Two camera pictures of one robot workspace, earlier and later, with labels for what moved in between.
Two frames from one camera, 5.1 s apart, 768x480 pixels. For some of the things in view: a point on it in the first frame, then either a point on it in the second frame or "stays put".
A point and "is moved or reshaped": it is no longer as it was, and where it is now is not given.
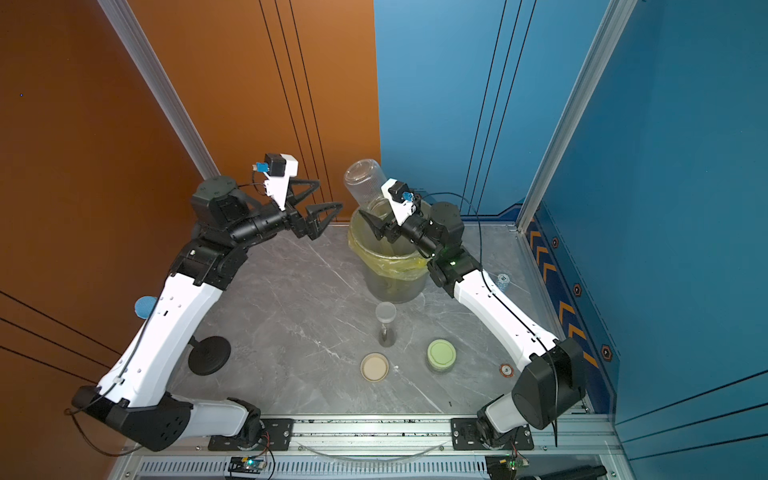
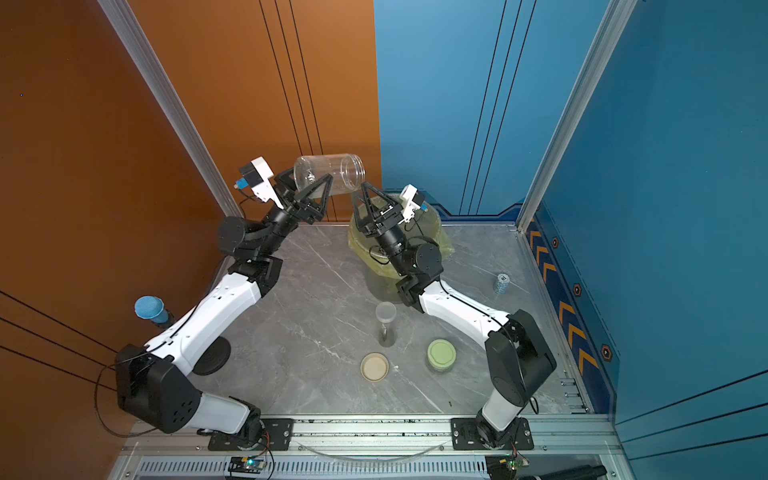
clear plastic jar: x=363 y=180 is moved or reshaped
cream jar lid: x=374 y=367 stays put
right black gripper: x=391 y=229 to x=379 y=221
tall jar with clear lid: x=386 y=313 stays put
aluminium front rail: x=400 y=450 stays put
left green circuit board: x=247 y=464 stays put
